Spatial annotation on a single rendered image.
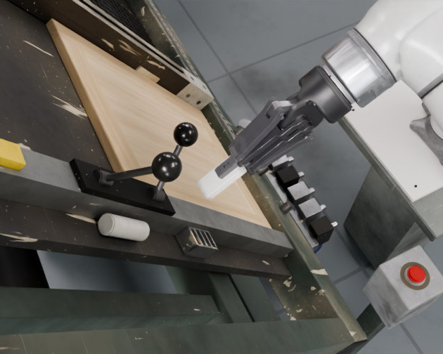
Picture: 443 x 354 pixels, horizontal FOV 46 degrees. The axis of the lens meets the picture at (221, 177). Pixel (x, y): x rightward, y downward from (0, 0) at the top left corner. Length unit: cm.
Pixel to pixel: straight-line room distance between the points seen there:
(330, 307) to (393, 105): 77
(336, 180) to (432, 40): 183
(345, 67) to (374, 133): 102
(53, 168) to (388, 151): 119
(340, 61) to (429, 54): 10
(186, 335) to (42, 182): 24
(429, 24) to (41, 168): 48
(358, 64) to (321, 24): 242
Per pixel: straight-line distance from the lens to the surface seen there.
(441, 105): 68
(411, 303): 128
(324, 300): 126
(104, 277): 227
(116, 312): 74
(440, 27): 67
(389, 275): 129
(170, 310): 85
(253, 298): 200
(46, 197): 66
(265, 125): 67
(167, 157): 63
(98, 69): 110
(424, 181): 164
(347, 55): 68
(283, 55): 289
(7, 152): 61
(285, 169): 155
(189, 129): 78
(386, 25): 67
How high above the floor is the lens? 209
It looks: 60 degrees down
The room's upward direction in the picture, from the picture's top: straight up
